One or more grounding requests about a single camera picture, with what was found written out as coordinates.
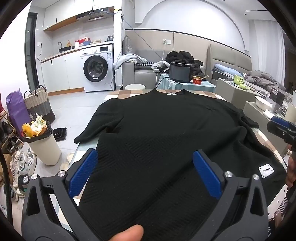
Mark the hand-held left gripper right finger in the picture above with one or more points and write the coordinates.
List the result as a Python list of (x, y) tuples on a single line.
[(207, 176)]

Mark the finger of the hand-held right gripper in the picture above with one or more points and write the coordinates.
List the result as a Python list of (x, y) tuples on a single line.
[(281, 126)]

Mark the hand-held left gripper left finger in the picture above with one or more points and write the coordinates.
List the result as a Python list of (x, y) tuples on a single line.
[(83, 172)]

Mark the black knit sweater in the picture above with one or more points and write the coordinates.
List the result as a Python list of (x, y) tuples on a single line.
[(161, 139)]

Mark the pile of black clothes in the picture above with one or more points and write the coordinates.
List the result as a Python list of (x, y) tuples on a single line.
[(182, 56)]

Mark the person's right hand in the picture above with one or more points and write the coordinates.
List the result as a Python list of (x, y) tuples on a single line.
[(291, 166)]

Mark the person's left hand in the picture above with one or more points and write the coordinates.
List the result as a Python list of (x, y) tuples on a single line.
[(128, 234)]

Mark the low grey box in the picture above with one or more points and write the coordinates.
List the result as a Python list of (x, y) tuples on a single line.
[(256, 115)]

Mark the white basin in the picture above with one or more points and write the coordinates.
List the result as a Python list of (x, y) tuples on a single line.
[(263, 102)]

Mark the black cardboard box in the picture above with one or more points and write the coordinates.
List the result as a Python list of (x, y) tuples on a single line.
[(278, 95)]

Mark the black floor tray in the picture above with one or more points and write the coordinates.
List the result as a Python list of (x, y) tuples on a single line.
[(59, 134)]

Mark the beige trash bin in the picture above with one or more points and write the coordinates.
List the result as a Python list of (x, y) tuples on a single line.
[(45, 146)]

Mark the grey duvet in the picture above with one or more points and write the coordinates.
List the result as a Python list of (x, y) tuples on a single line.
[(263, 80)]

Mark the tall grey box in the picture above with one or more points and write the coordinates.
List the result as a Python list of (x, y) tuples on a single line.
[(233, 97)]

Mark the white sneakers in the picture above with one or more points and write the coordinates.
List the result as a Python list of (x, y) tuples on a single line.
[(22, 166)]

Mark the green plush toy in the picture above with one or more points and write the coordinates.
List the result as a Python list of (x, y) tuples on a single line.
[(238, 79)]

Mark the person's striped garment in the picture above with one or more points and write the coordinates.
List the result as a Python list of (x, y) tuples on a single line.
[(279, 208)]

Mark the white curtains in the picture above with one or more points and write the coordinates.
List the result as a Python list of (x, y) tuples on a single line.
[(269, 48)]

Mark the blue pillow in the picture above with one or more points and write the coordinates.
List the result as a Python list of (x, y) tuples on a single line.
[(223, 69)]

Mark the grey upholstered bed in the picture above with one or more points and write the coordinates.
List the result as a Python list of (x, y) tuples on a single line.
[(231, 55)]

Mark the small table with teal cloth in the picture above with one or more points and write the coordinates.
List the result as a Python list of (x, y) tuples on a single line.
[(203, 87)]

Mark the purple bag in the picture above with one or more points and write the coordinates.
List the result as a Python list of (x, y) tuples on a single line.
[(17, 111)]

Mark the wooden chopsticks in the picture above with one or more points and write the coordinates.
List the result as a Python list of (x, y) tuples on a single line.
[(205, 77)]

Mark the metal shoe rack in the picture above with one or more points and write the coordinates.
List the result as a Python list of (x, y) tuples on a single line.
[(5, 125)]

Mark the plaid table blanket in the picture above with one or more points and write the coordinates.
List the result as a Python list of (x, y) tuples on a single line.
[(129, 93)]

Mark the red bowl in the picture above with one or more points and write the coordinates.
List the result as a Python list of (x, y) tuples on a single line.
[(197, 80)]

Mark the white round stool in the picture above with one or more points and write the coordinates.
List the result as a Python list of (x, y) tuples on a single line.
[(134, 87)]

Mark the white kitchen base cabinets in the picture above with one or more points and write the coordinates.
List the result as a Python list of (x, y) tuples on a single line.
[(61, 74)]

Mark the white washing machine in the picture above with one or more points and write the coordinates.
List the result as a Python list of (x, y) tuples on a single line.
[(97, 69)]

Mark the black electric cooker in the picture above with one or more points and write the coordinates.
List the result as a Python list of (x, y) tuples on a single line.
[(180, 71)]

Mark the grey sofa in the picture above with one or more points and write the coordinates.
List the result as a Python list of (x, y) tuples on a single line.
[(138, 76)]

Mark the white crumpled cloth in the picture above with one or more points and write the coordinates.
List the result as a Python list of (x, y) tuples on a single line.
[(160, 66)]

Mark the light grey garment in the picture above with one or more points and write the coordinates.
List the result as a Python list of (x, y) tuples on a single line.
[(128, 58)]

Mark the black kitchen sink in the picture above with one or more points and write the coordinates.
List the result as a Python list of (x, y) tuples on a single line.
[(65, 49)]

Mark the houndstooth pillow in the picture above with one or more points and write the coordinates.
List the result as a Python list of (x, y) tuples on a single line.
[(145, 63)]

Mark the red plastic basket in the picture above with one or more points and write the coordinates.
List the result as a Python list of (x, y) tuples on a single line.
[(81, 42)]

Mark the black faucet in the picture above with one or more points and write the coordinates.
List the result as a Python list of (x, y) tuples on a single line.
[(60, 44)]

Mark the dark glass door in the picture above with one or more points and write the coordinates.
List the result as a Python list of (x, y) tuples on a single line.
[(31, 49)]

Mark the steel range hood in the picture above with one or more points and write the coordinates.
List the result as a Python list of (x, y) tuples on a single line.
[(92, 16)]

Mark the white wall socket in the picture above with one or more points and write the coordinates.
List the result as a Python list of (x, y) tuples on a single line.
[(166, 42)]

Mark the white wall cabinets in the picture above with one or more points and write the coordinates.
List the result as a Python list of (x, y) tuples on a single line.
[(67, 16)]

